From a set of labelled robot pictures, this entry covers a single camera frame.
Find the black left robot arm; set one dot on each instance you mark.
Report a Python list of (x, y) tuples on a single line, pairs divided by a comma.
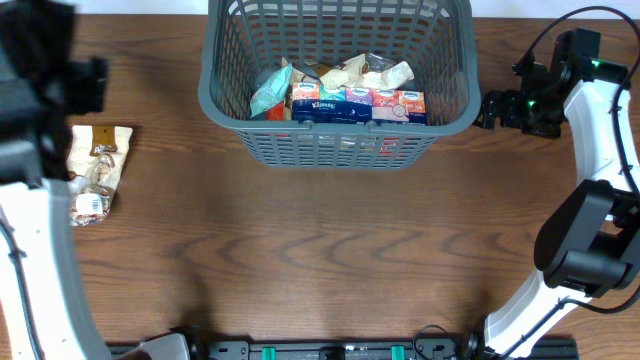
[(42, 294)]

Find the teal snack packet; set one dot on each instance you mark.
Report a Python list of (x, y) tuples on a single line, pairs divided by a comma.
[(272, 91)]

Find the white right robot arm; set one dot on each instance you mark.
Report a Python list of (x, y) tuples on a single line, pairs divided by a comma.
[(590, 244)]

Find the beige rice bag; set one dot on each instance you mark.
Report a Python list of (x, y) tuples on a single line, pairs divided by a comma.
[(300, 72)]

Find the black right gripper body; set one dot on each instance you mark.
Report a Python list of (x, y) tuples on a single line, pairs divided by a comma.
[(534, 112)]

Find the blue tissue multipack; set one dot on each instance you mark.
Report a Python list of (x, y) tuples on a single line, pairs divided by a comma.
[(315, 103)]

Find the grey plastic basket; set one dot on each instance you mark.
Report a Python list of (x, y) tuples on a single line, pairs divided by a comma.
[(246, 41)]

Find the orange spaghetti packet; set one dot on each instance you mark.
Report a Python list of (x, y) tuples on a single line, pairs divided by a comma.
[(277, 113)]

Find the beige nut snack bag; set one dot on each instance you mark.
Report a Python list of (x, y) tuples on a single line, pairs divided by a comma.
[(95, 163)]

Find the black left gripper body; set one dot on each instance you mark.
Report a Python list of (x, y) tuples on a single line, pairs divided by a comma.
[(66, 91)]

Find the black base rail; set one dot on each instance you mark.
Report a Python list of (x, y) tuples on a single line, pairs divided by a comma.
[(425, 348)]

